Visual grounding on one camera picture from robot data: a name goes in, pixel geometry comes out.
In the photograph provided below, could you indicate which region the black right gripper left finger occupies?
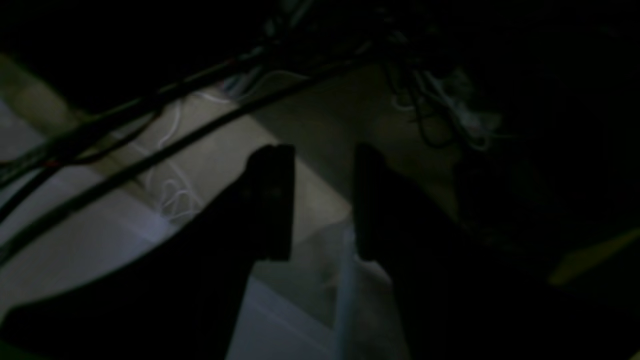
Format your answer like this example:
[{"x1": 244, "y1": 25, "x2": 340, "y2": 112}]
[{"x1": 1, "y1": 145, "x2": 296, "y2": 360}]

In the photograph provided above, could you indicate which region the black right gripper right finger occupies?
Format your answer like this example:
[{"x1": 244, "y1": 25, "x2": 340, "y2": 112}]
[{"x1": 353, "y1": 143, "x2": 639, "y2": 360}]

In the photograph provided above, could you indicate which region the white cable on floor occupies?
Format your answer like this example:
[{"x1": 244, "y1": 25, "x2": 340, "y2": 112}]
[{"x1": 145, "y1": 70, "x2": 311, "y2": 221}]

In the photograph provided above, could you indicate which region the black cable bundle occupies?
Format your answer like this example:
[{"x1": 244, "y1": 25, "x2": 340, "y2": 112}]
[{"x1": 0, "y1": 45, "x2": 381, "y2": 266}]

